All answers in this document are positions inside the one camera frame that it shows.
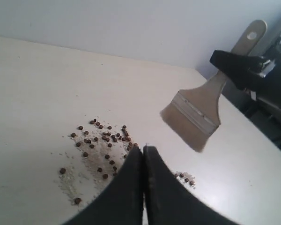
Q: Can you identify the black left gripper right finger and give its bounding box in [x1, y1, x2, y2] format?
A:
[143, 146, 235, 225]

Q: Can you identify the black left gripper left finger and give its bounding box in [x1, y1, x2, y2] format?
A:
[65, 147, 144, 225]

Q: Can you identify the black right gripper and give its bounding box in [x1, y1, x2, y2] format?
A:
[210, 50, 281, 108]

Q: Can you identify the white paint brush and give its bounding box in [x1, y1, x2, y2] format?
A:
[160, 20, 267, 152]

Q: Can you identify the pile of rice and pellets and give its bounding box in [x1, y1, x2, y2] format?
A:
[44, 118, 198, 211]

